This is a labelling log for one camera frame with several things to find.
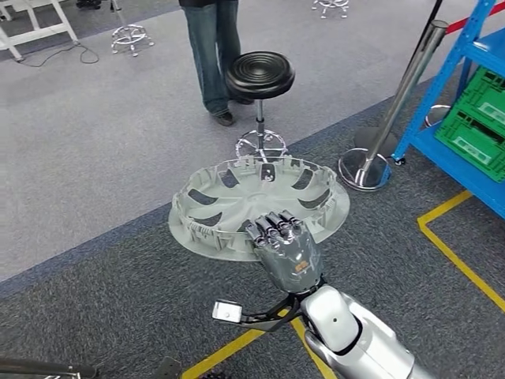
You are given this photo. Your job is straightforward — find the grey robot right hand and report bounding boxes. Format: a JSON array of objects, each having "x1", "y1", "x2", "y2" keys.
[{"x1": 245, "y1": 208, "x2": 325, "y2": 295}]

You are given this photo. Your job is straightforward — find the grey plastic wheel cover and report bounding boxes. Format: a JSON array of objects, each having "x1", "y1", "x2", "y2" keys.
[{"x1": 168, "y1": 155, "x2": 350, "y2": 263}]

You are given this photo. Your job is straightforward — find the blue metal shelf rack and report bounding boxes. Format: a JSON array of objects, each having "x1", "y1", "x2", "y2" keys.
[{"x1": 393, "y1": 0, "x2": 505, "y2": 221}]

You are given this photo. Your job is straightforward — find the yellow floor tape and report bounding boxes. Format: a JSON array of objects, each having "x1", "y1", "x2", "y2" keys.
[
  {"x1": 181, "y1": 308, "x2": 336, "y2": 379},
  {"x1": 417, "y1": 189, "x2": 505, "y2": 313}
]

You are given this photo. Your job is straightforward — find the chrome stanchion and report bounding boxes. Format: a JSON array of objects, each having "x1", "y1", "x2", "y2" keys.
[{"x1": 338, "y1": 20, "x2": 450, "y2": 193}]

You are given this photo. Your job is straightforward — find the black round stool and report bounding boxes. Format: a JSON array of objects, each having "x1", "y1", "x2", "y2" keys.
[{"x1": 225, "y1": 51, "x2": 296, "y2": 164}]

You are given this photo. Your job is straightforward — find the black robot foot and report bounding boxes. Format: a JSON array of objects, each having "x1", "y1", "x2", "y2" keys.
[{"x1": 155, "y1": 357, "x2": 183, "y2": 379}]

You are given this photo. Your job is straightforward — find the person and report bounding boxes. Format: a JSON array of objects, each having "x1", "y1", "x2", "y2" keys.
[{"x1": 179, "y1": 0, "x2": 256, "y2": 128}]

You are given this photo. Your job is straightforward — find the chrome stool base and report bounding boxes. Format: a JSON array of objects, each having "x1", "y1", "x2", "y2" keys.
[
  {"x1": 311, "y1": 0, "x2": 350, "y2": 19},
  {"x1": 110, "y1": 0, "x2": 155, "y2": 58}
]

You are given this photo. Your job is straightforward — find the red barrier belt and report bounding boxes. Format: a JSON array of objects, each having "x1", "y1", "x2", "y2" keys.
[{"x1": 445, "y1": 2, "x2": 505, "y2": 35}]

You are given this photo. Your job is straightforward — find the black camera bracket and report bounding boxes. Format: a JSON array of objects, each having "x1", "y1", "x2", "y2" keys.
[{"x1": 238, "y1": 292, "x2": 305, "y2": 333}]

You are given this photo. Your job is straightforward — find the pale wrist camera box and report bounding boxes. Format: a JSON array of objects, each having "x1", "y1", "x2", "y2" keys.
[{"x1": 211, "y1": 299, "x2": 243, "y2": 325}]

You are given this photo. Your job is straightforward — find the dark metal post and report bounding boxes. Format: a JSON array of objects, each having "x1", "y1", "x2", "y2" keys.
[{"x1": 0, "y1": 357, "x2": 98, "y2": 379}]

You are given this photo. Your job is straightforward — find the white table frame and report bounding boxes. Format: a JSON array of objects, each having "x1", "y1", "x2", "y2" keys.
[{"x1": 0, "y1": 0, "x2": 80, "y2": 62}]

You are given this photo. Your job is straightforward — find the black floor cable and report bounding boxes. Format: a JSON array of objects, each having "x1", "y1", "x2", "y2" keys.
[{"x1": 16, "y1": 41, "x2": 100, "y2": 69}]

